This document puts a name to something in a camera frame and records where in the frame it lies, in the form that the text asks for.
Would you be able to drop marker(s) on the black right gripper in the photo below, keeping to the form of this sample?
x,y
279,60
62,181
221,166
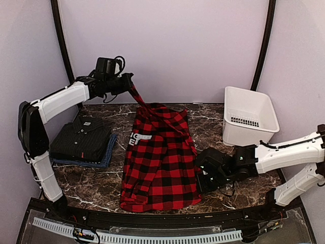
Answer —
x,y
202,187

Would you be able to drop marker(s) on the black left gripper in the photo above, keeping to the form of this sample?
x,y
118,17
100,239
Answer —
x,y
128,84

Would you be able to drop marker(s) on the red black plaid shirt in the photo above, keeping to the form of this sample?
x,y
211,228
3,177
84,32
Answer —
x,y
159,171

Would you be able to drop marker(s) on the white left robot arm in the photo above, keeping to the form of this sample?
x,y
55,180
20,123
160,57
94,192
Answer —
x,y
33,116

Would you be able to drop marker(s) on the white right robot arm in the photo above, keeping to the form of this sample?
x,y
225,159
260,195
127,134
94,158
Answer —
x,y
253,160

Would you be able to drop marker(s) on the black pinstripe folded shirt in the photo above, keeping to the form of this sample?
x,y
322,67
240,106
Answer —
x,y
86,139

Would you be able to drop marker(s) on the white plastic basket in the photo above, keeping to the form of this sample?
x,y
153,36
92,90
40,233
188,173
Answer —
x,y
249,117

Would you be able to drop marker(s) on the blue checked folded shirt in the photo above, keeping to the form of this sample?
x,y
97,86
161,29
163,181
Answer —
x,y
104,163

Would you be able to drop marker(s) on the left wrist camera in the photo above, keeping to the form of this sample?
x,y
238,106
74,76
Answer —
x,y
110,66

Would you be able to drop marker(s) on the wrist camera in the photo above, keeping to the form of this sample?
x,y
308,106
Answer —
x,y
110,66
210,161

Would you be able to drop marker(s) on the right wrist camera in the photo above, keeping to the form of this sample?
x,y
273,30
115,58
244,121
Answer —
x,y
210,161

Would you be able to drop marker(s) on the black corner frame post left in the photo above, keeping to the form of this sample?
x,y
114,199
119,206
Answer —
x,y
61,40

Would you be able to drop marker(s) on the black corner frame post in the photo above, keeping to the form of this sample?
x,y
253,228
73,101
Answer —
x,y
61,40
264,45

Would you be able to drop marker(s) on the black front rail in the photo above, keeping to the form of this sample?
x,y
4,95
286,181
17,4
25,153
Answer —
x,y
226,219

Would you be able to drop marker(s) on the white slotted cable duct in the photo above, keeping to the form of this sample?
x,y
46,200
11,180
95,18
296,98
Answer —
x,y
139,235

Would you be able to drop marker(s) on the black corner frame post right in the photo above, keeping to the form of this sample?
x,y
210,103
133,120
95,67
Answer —
x,y
264,45

